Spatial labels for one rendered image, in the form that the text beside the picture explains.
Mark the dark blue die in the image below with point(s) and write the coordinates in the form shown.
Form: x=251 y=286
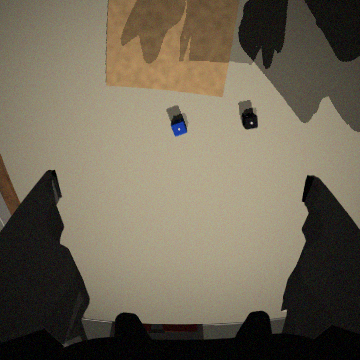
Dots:
x=179 y=127

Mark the tan mat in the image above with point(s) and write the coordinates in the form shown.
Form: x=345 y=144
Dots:
x=174 y=45

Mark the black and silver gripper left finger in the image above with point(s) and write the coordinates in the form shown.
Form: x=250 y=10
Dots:
x=42 y=293

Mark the black die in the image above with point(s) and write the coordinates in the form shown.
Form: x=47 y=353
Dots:
x=249 y=121

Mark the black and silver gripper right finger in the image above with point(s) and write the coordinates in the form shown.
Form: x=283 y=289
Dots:
x=322 y=294

